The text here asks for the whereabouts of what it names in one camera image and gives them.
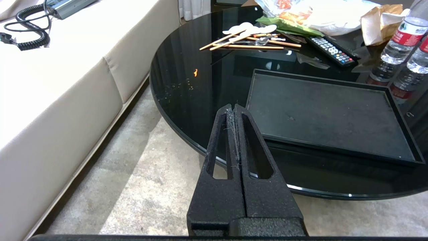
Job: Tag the wooden chopstick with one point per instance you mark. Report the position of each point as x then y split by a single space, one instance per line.
265 34
277 42
264 47

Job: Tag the beige sofa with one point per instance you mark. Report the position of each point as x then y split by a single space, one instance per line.
60 93

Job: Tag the white plastic bag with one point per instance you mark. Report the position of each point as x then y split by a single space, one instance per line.
321 15

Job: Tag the grey flat device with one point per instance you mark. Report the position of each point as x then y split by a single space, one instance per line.
68 6

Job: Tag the round black glass table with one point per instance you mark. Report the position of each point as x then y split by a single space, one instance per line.
200 87

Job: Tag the black rectangular tray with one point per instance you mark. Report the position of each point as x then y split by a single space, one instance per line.
329 115

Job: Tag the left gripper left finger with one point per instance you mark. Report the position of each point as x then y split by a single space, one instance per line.
219 201

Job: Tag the brown paper bag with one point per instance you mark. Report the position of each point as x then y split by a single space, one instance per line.
381 23

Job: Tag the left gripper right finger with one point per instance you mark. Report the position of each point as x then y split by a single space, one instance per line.
267 201

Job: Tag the white plastic spoon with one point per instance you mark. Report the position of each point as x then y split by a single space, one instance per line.
238 30
249 34

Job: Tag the clear water bottle red label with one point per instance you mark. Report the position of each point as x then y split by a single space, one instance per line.
419 57
403 36

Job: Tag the black remote control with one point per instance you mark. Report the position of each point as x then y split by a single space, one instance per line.
332 50

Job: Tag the clear plastic wrapper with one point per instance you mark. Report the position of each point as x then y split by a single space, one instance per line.
311 60

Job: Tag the green wrapper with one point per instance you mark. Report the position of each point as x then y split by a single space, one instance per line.
287 26

